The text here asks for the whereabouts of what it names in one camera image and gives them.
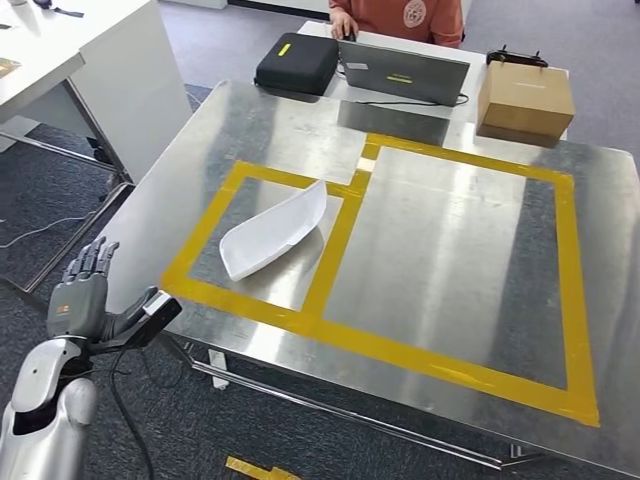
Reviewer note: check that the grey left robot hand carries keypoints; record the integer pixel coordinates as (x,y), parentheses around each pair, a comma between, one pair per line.
(77,308)

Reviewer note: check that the white plastic car body part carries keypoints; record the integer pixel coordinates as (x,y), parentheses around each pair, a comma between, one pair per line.
(270,232)

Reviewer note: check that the steel workbench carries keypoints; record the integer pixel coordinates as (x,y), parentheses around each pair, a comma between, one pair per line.
(280,126)

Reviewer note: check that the white floor plate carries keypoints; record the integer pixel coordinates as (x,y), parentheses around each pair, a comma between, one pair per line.
(218,371)

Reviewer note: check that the white desk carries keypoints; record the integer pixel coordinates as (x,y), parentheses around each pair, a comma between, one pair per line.
(312,28)
(125,79)

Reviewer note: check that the dark flat item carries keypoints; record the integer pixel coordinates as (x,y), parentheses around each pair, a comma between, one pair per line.
(67,12)

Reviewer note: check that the black zip case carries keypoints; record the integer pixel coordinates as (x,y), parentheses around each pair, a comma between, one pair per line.
(300,66)

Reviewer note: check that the black computer mouse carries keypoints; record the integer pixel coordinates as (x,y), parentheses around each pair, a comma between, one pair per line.
(349,36)

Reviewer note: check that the person's hand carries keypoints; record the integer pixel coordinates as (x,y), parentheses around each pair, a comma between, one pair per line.
(343,23)

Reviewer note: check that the grey laptop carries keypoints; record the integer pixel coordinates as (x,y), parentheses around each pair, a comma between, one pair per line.
(400,73)

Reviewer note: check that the person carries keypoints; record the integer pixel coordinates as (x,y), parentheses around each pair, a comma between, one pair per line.
(380,16)

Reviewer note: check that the brown cardboard box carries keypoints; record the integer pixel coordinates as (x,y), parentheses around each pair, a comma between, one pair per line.
(525,99)

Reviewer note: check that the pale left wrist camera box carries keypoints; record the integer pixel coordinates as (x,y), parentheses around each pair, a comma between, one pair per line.
(157,303)

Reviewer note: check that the black camera bracket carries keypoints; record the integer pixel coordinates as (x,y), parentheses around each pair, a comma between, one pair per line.
(160,324)

